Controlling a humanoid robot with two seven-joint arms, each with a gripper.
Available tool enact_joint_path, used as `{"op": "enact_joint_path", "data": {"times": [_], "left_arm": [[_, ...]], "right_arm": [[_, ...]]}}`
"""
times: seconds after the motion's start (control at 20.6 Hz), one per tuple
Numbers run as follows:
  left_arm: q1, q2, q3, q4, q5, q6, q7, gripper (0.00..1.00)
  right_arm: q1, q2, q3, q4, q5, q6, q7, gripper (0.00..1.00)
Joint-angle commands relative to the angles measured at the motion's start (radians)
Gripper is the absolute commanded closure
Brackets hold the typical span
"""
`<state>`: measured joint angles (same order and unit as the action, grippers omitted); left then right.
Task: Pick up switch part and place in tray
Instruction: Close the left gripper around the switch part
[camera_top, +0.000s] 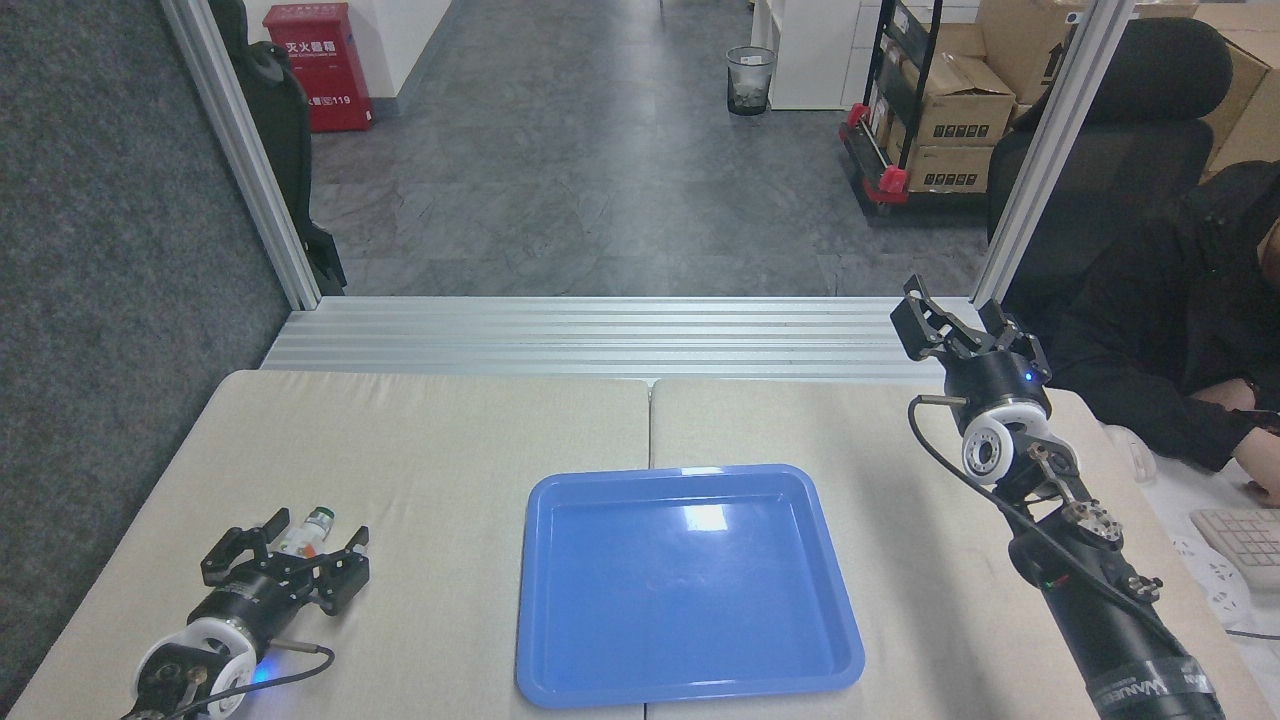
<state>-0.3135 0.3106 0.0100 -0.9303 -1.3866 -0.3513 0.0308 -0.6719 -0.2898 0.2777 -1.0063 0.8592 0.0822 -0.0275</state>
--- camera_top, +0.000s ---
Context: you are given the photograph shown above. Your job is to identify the grey felt partition panel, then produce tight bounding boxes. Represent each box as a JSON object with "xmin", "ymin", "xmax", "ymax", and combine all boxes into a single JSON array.
[{"xmin": 0, "ymin": 0, "xmax": 293, "ymax": 691}]

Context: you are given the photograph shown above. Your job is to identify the white keyboard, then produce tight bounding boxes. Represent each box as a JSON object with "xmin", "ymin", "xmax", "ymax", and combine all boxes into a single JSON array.
[{"xmin": 1190, "ymin": 507, "xmax": 1280, "ymax": 591}]

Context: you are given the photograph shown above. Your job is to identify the black office chair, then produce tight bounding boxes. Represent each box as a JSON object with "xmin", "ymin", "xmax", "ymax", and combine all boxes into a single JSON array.
[{"xmin": 987, "ymin": 17, "xmax": 1234, "ymax": 341}]

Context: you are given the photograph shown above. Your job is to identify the white power strip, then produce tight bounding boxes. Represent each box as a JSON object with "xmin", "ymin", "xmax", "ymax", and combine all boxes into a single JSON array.
[{"xmin": 1165, "ymin": 535, "xmax": 1253, "ymax": 627}]

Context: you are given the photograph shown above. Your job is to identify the white round object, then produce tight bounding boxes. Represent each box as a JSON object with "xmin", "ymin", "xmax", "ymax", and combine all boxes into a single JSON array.
[{"xmin": 1100, "ymin": 425, "xmax": 1159, "ymax": 487}]

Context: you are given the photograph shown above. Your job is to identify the flat cardboard box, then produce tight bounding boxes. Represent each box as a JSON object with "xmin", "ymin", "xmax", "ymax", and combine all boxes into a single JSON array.
[{"xmin": 905, "ymin": 145, "xmax": 994, "ymax": 194}]

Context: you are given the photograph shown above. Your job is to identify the large plain cardboard box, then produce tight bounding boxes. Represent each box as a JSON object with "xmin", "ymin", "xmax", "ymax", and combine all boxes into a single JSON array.
[{"xmin": 975, "ymin": 0, "xmax": 1087, "ymax": 106}]

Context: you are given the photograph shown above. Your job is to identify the black chair behind post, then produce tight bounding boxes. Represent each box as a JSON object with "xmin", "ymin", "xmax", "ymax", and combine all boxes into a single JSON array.
[{"xmin": 208, "ymin": 0, "xmax": 348, "ymax": 296}]

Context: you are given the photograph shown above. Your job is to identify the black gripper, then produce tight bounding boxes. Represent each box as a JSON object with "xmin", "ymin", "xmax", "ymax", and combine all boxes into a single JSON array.
[
  {"xmin": 890, "ymin": 275, "xmax": 1054, "ymax": 429},
  {"xmin": 186, "ymin": 508, "xmax": 371, "ymax": 642}
]

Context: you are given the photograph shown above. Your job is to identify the white cabinet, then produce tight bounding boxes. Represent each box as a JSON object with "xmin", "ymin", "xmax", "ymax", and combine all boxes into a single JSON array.
[{"xmin": 750, "ymin": 0, "xmax": 862, "ymax": 111}]

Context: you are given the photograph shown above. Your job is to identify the red fire extinguisher box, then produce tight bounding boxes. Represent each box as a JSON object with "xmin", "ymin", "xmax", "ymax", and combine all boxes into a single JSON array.
[{"xmin": 263, "ymin": 2, "xmax": 375, "ymax": 133}]

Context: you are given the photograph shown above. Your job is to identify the silver aluminium post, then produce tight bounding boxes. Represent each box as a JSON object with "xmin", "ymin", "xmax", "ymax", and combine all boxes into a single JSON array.
[
  {"xmin": 160, "ymin": 0, "xmax": 322, "ymax": 311},
  {"xmin": 972, "ymin": 0, "xmax": 1139, "ymax": 307}
]

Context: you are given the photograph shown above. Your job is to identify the blue plastic tray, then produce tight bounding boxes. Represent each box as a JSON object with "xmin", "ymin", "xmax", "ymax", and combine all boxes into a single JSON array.
[{"xmin": 516, "ymin": 463, "xmax": 866, "ymax": 709}]

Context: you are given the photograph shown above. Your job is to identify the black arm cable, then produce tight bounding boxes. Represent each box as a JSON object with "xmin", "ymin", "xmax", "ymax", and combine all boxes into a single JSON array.
[
  {"xmin": 190, "ymin": 641, "xmax": 337, "ymax": 720},
  {"xmin": 908, "ymin": 394, "xmax": 1193, "ymax": 663}
]

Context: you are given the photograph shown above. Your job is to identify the black cart with red corners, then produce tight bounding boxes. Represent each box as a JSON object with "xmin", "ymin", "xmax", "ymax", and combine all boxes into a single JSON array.
[{"xmin": 838, "ymin": 0, "xmax": 1011, "ymax": 217}]

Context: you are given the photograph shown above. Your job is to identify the person's right hand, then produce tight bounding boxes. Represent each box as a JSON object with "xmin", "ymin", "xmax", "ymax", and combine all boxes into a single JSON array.
[{"xmin": 1190, "ymin": 379, "xmax": 1259, "ymax": 412}]

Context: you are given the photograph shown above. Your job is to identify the ribbed aluminium frame bed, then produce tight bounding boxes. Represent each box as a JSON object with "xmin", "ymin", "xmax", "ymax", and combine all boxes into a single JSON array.
[{"xmin": 260, "ymin": 296, "xmax": 987, "ymax": 383}]

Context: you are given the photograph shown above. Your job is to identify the person's left hand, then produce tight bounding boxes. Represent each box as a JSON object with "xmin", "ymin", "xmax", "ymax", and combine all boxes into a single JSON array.
[{"xmin": 1232, "ymin": 425, "xmax": 1280, "ymax": 507}]

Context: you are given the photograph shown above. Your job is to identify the mesh waste bin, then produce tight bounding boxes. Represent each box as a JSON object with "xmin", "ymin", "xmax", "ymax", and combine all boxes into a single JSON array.
[{"xmin": 726, "ymin": 46, "xmax": 777, "ymax": 117}]

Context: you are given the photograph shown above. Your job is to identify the person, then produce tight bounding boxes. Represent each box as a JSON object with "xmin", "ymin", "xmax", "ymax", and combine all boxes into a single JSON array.
[{"xmin": 1045, "ymin": 160, "xmax": 1280, "ymax": 507}]

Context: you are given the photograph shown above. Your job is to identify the white push button switch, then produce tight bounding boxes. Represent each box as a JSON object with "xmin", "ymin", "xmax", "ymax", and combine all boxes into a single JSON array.
[{"xmin": 272, "ymin": 507, "xmax": 337, "ymax": 562}]

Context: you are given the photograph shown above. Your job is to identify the cardboard box with black print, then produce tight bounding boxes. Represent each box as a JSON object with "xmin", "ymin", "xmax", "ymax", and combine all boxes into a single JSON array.
[{"xmin": 903, "ymin": 54, "xmax": 1018, "ymax": 149}]

